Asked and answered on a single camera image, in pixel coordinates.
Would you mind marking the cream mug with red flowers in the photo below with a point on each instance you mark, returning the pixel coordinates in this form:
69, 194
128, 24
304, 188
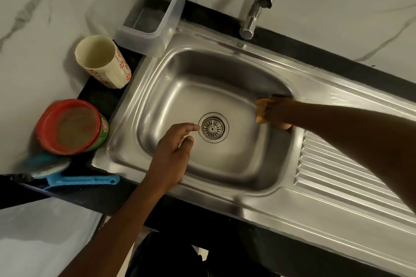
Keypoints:
110, 65

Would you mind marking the green tub with red lid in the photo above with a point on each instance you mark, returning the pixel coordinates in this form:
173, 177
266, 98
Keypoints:
73, 127

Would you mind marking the person's right forearm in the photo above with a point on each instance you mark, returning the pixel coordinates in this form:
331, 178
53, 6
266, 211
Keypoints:
360, 143

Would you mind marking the blue dish brush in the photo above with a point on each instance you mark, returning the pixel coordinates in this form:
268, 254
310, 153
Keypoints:
81, 180

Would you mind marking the person's right fingers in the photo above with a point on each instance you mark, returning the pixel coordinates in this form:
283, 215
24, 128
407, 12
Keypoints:
286, 126

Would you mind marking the clear plastic container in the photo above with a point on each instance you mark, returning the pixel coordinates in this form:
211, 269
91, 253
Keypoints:
143, 20

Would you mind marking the person's left thumb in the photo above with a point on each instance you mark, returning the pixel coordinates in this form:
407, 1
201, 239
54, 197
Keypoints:
187, 142

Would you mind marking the person's left forearm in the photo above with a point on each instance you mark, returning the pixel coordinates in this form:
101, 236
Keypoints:
113, 234

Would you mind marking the orange sponge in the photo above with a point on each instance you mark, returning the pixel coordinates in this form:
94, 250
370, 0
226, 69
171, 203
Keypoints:
264, 108

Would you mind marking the round metal drain strainer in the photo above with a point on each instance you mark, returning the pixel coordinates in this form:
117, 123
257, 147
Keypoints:
213, 127

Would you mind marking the stainless steel sink with drainboard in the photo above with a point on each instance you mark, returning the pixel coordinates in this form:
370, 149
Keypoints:
227, 69

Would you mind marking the person's left hand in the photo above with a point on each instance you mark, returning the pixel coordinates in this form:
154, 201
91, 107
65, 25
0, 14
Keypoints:
170, 156

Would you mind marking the person's right hand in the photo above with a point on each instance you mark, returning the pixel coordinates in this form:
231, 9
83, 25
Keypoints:
282, 113

